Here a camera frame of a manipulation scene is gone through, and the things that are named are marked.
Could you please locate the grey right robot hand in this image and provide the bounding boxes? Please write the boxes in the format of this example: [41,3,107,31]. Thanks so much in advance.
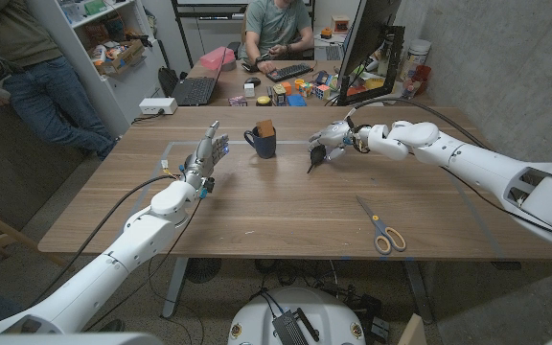
[308,119,366,162]

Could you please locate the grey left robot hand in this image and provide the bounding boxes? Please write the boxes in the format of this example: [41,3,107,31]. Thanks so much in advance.
[177,120,231,191]

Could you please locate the dark blue mug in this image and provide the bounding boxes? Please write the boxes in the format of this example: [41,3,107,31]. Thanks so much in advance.
[243,125,278,160]

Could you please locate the brown block in mug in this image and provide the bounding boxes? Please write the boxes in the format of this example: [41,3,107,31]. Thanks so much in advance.
[256,119,276,139]

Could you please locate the black laptop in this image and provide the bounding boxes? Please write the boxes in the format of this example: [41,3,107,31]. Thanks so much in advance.
[170,46,230,107]

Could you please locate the small printed carton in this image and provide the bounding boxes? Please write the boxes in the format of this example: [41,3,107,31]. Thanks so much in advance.
[270,83,288,107]

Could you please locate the white power box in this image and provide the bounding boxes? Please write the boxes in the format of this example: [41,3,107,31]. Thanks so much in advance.
[138,97,179,116]

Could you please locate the black keyboard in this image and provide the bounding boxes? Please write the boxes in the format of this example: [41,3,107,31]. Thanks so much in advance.
[264,62,314,83]

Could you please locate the wooden back desk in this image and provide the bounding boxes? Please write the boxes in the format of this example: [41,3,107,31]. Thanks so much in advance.
[184,45,438,107]

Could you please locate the grey laptop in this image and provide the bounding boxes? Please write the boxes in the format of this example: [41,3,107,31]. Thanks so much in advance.
[312,43,347,62]

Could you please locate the pink box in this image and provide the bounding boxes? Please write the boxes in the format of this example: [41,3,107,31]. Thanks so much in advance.
[199,45,237,73]

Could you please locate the red container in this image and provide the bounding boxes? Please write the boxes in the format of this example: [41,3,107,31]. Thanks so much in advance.
[402,64,433,100]

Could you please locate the white shelf unit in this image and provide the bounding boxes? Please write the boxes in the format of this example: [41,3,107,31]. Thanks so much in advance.
[26,0,172,138]

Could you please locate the black monitor with stand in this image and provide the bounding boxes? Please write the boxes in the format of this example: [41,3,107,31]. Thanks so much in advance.
[336,0,407,107]

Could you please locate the white canister with lid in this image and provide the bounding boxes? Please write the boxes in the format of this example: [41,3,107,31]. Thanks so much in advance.
[399,38,432,81]

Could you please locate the black round floor fan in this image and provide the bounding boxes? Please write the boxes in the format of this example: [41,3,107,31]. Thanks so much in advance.
[184,257,223,285]

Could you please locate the seated person in green t-shirt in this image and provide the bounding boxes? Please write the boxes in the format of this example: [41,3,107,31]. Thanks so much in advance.
[243,0,315,75]

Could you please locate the cardboard box with items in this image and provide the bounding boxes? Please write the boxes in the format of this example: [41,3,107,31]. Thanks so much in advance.
[92,38,147,77]

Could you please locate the grey table leg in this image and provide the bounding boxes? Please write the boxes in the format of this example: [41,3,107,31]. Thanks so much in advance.
[161,257,190,320]
[402,261,435,325]

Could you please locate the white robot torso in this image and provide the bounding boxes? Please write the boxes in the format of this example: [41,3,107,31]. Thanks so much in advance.
[227,286,367,345]

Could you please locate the green box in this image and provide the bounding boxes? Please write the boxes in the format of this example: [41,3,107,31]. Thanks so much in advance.
[82,0,109,16]

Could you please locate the black box on torso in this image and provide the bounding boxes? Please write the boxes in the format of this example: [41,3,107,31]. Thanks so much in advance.
[271,308,321,345]

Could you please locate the standing person in blue jeans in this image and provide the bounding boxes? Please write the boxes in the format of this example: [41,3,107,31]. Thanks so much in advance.
[0,0,120,162]

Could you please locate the light wooden board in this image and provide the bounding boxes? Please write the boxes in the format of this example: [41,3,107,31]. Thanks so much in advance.
[397,312,428,345]

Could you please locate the black power cord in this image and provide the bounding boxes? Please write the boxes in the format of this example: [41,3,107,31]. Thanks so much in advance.
[130,109,166,127]

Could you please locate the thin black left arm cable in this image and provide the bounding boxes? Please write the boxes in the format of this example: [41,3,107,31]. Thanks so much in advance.
[81,196,206,345]

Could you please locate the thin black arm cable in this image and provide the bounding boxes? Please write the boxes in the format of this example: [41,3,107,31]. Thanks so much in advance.
[81,196,206,345]
[440,166,552,244]

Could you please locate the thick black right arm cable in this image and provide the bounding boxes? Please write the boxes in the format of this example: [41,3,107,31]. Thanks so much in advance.
[345,97,491,150]

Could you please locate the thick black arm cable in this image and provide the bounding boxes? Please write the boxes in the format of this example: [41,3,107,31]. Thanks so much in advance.
[31,173,181,306]
[345,97,491,150]

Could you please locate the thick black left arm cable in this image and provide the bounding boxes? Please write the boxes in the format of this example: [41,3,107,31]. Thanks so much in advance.
[31,173,181,306]

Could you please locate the grey scissors with yellow handles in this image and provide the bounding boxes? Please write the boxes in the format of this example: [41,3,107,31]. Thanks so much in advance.
[355,195,407,256]

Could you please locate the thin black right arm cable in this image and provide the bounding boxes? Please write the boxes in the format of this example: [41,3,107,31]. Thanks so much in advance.
[440,166,552,244]

